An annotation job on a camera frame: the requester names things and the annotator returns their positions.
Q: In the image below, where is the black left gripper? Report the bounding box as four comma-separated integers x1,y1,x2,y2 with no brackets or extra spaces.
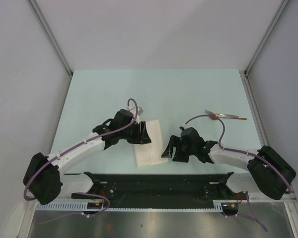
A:
119,121,151,145

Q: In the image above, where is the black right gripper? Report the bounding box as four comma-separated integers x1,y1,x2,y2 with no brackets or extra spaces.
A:
161,135,196,163

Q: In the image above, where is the white cloth napkin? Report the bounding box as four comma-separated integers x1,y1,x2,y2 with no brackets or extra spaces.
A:
134,119,168,168

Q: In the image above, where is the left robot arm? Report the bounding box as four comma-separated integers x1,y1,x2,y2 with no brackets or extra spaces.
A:
23,108,151,205

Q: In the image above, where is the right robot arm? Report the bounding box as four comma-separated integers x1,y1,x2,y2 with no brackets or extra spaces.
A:
161,127,296,200

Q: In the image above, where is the silver metal fork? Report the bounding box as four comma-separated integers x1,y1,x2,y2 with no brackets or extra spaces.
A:
205,110,239,119

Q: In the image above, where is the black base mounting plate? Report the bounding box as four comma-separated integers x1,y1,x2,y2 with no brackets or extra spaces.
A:
71,172,246,205

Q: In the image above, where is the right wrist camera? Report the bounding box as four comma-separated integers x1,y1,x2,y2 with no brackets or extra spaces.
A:
181,127,205,144

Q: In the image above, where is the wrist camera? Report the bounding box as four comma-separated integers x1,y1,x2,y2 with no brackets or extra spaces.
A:
127,106,143,124
181,127,205,144

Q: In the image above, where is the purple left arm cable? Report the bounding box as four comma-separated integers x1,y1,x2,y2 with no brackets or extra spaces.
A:
24,98,143,225

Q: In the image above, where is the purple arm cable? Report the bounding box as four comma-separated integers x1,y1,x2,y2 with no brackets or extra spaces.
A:
183,114,294,233
24,98,143,225

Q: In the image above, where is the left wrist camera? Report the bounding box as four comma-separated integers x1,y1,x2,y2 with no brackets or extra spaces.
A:
127,106,143,124

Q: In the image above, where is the white slotted cable duct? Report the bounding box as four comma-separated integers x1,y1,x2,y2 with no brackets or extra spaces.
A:
36,200,223,213

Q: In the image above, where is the aluminium frame rail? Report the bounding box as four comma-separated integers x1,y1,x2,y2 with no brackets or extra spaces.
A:
245,190,296,203

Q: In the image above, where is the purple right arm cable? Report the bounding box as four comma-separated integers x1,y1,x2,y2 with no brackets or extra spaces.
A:
183,114,294,233

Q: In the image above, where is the left aluminium corner post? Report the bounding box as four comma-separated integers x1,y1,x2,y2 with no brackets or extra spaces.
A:
27,0,73,76

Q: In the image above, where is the aluminium corner post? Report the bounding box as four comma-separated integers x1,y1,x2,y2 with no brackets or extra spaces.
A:
27,0,73,76
243,0,290,75

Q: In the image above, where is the right aluminium corner post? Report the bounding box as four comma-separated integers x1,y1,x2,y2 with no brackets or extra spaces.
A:
243,0,290,75

